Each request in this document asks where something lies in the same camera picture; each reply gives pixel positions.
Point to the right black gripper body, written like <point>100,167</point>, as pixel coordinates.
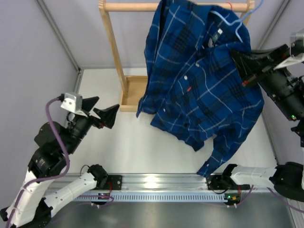
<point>284,91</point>

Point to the aluminium frame post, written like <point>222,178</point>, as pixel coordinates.
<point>272,24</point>
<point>47,14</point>

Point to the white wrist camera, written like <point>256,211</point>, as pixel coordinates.
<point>72,103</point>
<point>296,50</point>

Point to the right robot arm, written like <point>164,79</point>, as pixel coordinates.
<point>289,178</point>

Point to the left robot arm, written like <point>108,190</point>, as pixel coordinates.
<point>32,208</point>

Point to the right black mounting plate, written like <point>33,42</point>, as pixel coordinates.
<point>215,183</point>

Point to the blue plaid shirt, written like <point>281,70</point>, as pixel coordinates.
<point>208,100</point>

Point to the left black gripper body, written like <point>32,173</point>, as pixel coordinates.
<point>80,126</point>

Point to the perforated cable duct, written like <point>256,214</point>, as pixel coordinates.
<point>157,197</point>

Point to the right aluminium frame post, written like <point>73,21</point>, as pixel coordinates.
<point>272,24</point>

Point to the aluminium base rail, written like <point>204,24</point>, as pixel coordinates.
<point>152,181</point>

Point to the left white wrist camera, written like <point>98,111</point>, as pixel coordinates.
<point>72,103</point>

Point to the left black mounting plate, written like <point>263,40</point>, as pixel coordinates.
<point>114,182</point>

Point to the wooden clothes rack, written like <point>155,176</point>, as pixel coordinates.
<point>175,39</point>

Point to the light blue wire hanger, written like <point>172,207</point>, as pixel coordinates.
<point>239,21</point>

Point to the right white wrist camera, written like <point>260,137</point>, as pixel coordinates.
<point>296,50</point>

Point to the left aluminium frame post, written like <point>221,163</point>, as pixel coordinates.
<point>47,14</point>

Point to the black mounting plate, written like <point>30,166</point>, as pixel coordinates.
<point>114,182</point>
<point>215,183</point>

